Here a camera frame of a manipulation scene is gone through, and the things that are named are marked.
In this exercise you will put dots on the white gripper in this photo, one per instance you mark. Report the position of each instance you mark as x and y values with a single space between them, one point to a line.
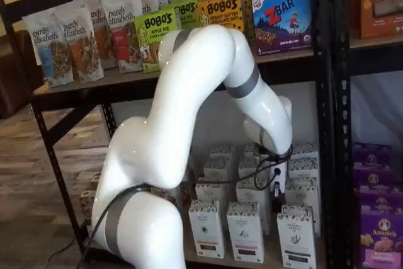
282 179

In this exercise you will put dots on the white tea box green strip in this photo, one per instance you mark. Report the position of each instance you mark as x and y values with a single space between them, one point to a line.
296 234

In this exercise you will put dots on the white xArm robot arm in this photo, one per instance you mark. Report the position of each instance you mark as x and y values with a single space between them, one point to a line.
176 92

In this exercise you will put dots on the white patterned-top tea box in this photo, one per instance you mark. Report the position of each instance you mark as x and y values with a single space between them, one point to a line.
252 196
217 168
252 152
305 151
209 191
303 168
247 165
302 191
222 152

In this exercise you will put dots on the white tea box pink strip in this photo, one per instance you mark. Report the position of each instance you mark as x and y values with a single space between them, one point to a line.
245 234

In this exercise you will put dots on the white tea box orange strip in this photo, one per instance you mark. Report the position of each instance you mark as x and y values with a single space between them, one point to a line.
206 231

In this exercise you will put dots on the purple Annie's box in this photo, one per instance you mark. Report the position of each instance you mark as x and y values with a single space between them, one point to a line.
371 155
382 243
381 201
373 177

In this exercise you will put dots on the black metal shelf unit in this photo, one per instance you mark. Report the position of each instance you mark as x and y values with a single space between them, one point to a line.
344 92
324 92

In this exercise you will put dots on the blue ZBar box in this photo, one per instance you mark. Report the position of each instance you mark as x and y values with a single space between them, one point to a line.
283 20

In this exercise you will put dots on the white box brown top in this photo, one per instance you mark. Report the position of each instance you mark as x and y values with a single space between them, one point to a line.
96 180
87 203

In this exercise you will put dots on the orange snack box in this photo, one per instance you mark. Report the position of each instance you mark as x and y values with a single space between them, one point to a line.
381 4

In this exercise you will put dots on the granola bag red label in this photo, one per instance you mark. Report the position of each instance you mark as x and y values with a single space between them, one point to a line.
121 29

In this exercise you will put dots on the granola bag brown label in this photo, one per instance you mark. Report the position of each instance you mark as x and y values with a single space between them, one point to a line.
102 39

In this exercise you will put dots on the granola bag orange label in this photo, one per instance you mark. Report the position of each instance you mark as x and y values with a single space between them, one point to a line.
83 54

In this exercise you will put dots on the granola bag blue label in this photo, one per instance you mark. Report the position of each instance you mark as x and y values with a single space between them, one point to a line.
47 61

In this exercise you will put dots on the brown sofa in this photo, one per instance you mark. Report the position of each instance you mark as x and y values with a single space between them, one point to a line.
19 73

